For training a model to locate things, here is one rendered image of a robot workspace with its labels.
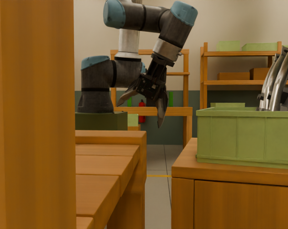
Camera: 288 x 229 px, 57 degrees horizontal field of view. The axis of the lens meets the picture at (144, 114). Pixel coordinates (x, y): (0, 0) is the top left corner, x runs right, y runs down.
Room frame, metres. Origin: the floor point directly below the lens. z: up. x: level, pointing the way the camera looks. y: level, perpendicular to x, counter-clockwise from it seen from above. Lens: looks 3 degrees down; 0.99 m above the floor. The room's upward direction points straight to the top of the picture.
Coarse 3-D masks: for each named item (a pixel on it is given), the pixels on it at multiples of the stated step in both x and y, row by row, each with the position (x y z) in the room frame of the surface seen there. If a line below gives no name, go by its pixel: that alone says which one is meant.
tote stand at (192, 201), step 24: (192, 144) 1.22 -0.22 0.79; (192, 168) 0.79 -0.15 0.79; (216, 168) 0.78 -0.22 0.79; (240, 168) 0.78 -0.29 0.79; (264, 168) 0.78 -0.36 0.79; (192, 192) 0.79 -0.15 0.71; (216, 192) 0.77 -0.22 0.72; (240, 192) 0.75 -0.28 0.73; (264, 192) 0.74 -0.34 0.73; (192, 216) 0.79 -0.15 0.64; (216, 216) 0.77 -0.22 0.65; (240, 216) 0.75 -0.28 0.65; (264, 216) 0.74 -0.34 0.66
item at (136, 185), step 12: (84, 132) 0.76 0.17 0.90; (96, 132) 0.76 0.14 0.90; (108, 132) 0.76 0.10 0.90; (120, 132) 0.76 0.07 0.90; (132, 132) 0.76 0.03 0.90; (144, 132) 0.76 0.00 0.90; (132, 144) 0.67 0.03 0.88; (144, 144) 0.73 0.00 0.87; (144, 156) 0.73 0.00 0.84; (144, 168) 0.73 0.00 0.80; (132, 180) 0.67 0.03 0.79; (144, 180) 0.73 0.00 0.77; (132, 192) 0.67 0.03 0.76
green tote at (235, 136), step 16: (208, 112) 0.84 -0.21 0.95; (224, 112) 0.83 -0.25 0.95; (240, 112) 0.81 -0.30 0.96; (256, 112) 0.80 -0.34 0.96; (272, 112) 0.78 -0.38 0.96; (208, 128) 0.85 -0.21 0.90; (224, 128) 0.83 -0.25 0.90; (240, 128) 0.82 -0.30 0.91; (256, 128) 0.80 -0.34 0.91; (272, 128) 0.79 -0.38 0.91; (208, 144) 0.85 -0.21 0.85; (224, 144) 0.83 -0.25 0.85; (240, 144) 0.81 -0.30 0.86; (256, 144) 0.80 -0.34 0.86; (272, 144) 0.78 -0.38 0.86; (208, 160) 0.85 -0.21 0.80; (224, 160) 0.83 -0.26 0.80; (240, 160) 0.81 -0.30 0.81; (256, 160) 0.80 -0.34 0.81; (272, 160) 0.78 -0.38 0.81
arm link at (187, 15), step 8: (176, 0) 0.73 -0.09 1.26; (176, 8) 0.71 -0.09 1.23; (184, 8) 0.70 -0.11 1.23; (192, 8) 0.71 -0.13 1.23; (168, 16) 0.73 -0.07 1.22; (176, 16) 0.71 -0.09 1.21; (184, 16) 0.70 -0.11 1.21; (192, 16) 0.71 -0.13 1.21; (160, 24) 0.77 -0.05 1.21; (168, 24) 0.72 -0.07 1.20; (176, 24) 0.71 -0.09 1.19; (184, 24) 0.71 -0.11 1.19; (192, 24) 0.73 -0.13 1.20; (160, 32) 0.75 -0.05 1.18; (168, 32) 0.72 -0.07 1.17; (176, 32) 0.71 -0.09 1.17; (184, 32) 0.72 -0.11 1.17; (168, 40) 0.72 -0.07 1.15; (176, 40) 0.72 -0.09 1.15; (184, 40) 0.74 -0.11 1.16
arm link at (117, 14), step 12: (108, 0) 0.74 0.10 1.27; (120, 0) 0.76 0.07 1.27; (108, 12) 0.74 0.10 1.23; (120, 12) 0.74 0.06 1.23; (132, 12) 0.75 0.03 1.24; (144, 12) 0.77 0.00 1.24; (108, 24) 0.76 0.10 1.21; (120, 24) 0.76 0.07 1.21; (132, 24) 0.77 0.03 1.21; (144, 24) 0.78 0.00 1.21
